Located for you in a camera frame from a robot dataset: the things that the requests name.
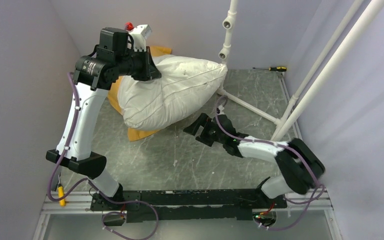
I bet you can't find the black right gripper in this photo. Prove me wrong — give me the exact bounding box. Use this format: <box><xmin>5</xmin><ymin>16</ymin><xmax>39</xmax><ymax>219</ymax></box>
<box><xmin>183</xmin><ymin>112</ymin><xmax>226</xmax><ymax>147</ymax></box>

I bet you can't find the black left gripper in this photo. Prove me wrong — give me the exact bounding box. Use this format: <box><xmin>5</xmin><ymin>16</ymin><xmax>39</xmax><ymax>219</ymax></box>
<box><xmin>114</xmin><ymin>46</ymin><xmax>161</xmax><ymax>81</ymax></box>

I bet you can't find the white pillow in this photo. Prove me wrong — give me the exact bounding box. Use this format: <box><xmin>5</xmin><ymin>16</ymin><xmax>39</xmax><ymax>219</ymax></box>
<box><xmin>122</xmin><ymin>54</ymin><xmax>228</xmax><ymax>131</ymax></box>

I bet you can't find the yellow pillowcase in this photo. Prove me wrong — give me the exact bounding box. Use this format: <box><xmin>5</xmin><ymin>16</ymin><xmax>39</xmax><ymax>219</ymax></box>
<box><xmin>107</xmin><ymin>45</ymin><xmax>172</xmax><ymax>142</ymax></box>

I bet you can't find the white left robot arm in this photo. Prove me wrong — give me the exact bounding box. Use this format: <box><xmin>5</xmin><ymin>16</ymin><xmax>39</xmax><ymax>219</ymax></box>
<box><xmin>45</xmin><ymin>24</ymin><xmax>162</xmax><ymax>210</ymax></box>

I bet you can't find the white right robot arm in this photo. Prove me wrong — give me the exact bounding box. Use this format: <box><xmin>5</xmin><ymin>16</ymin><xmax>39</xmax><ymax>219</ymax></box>
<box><xmin>183</xmin><ymin>113</ymin><xmax>326</xmax><ymax>208</ymax></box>

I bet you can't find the yellow black screwdriver right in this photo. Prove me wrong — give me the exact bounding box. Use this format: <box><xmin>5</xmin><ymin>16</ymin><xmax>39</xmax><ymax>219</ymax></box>
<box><xmin>253</xmin><ymin>66</ymin><xmax>287</xmax><ymax>73</ymax></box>

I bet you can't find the yellow screwdriver near base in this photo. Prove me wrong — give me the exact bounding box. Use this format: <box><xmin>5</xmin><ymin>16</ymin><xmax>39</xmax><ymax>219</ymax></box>
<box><xmin>56</xmin><ymin>183</ymin><xmax>66</xmax><ymax>207</ymax></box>

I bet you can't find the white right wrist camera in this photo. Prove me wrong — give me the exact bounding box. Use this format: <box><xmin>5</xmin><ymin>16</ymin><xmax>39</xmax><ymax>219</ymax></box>
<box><xmin>216</xmin><ymin>101</ymin><xmax>227</xmax><ymax>115</ymax></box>

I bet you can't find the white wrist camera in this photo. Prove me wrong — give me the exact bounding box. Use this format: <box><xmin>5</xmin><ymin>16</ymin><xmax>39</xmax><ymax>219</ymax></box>
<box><xmin>124</xmin><ymin>22</ymin><xmax>152</xmax><ymax>52</ymax></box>
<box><xmin>216</xmin><ymin>101</ymin><xmax>227</xmax><ymax>115</ymax></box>

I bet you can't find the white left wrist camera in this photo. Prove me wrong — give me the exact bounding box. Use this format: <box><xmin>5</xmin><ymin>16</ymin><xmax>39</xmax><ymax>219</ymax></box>
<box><xmin>124</xmin><ymin>22</ymin><xmax>152</xmax><ymax>52</ymax></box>

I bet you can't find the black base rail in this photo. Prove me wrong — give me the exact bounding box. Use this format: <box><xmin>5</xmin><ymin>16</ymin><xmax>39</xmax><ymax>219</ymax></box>
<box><xmin>90</xmin><ymin>188</ymin><xmax>288</xmax><ymax>223</ymax></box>

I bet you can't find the white pvc pipe frame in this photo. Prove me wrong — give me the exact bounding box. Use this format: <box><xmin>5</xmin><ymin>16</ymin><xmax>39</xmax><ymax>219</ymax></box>
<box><xmin>217</xmin><ymin>0</ymin><xmax>384</xmax><ymax>141</ymax></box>

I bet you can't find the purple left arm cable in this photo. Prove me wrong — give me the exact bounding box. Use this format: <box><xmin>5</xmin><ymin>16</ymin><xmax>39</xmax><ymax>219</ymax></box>
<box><xmin>46</xmin><ymin>72</ymin><xmax>127</xmax><ymax>205</ymax></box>

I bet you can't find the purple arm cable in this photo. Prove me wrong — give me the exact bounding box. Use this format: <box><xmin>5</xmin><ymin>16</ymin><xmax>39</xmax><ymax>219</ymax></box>
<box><xmin>213</xmin><ymin>95</ymin><xmax>325</xmax><ymax>232</ymax></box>
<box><xmin>46</xmin><ymin>72</ymin><xmax>127</xmax><ymax>205</ymax></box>

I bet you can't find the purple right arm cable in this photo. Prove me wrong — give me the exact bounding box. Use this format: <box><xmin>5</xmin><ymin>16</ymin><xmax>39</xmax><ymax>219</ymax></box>
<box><xmin>213</xmin><ymin>95</ymin><xmax>325</xmax><ymax>232</ymax></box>

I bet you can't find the aluminium table edge rail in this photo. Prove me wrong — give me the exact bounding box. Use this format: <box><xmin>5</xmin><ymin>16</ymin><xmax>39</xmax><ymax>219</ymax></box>
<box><xmin>278</xmin><ymin>72</ymin><xmax>329</xmax><ymax>205</ymax></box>

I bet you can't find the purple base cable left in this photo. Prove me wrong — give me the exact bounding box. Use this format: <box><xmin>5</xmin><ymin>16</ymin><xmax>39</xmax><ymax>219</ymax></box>
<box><xmin>101</xmin><ymin>200</ymin><xmax>160</xmax><ymax>240</ymax></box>

